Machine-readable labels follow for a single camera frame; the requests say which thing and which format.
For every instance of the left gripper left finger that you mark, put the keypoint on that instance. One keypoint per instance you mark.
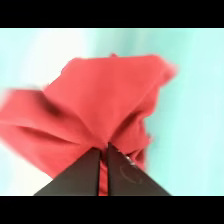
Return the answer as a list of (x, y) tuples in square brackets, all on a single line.
[(80, 178)]

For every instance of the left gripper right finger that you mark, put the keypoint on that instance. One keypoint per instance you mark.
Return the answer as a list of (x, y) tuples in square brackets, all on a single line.
[(130, 176)]

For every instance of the red garment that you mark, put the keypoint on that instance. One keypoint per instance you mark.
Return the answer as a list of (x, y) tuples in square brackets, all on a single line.
[(100, 103)]

